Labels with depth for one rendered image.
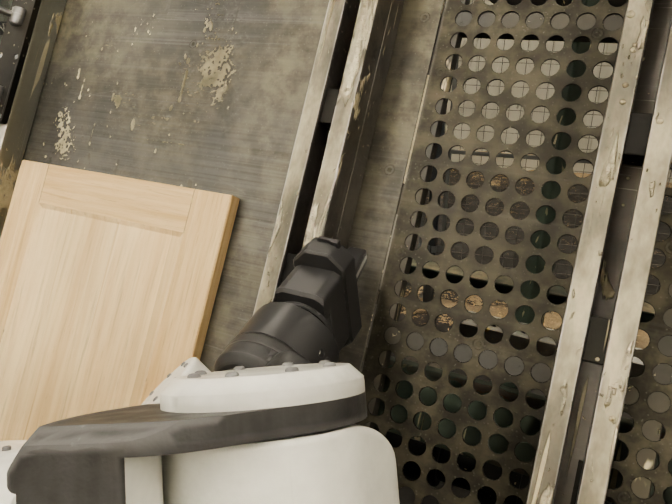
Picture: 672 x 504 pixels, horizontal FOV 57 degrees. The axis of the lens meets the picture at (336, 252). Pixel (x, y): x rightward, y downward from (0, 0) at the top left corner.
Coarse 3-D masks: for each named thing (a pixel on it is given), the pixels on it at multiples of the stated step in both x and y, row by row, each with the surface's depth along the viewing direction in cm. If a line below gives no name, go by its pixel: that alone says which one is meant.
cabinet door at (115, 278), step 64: (64, 192) 86; (128, 192) 82; (192, 192) 78; (0, 256) 89; (64, 256) 85; (128, 256) 80; (192, 256) 76; (0, 320) 87; (64, 320) 83; (128, 320) 79; (192, 320) 75; (0, 384) 85; (64, 384) 81; (128, 384) 77
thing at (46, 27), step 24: (48, 0) 92; (48, 24) 93; (48, 48) 94; (24, 72) 91; (24, 96) 92; (24, 120) 92; (0, 144) 90; (24, 144) 93; (0, 168) 90; (0, 192) 91; (0, 216) 92
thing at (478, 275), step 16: (432, 272) 187; (448, 272) 177; (480, 272) 177; (496, 288) 179; (512, 288) 177; (560, 288) 168; (640, 320) 164; (416, 448) 122; (416, 464) 122; (464, 464) 120; (432, 480) 122; (464, 480) 120; (512, 480) 115; (528, 480) 115; (480, 496) 118; (496, 496) 116; (512, 496) 115
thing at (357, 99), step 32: (352, 0) 69; (384, 0) 67; (352, 32) 70; (384, 32) 69; (320, 64) 67; (352, 64) 66; (384, 64) 70; (320, 96) 67; (352, 96) 65; (320, 128) 68; (352, 128) 66; (320, 160) 69; (352, 160) 67; (288, 192) 66; (320, 192) 65; (352, 192) 69; (288, 224) 66; (320, 224) 64; (288, 256) 66
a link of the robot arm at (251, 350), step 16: (240, 336) 52; (256, 336) 51; (224, 352) 51; (240, 352) 50; (256, 352) 49; (272, 352) 49; (288, 352) 48; (176, 368) 50; (192, 368) 46; (224, 368) 51; (160, 384) 49
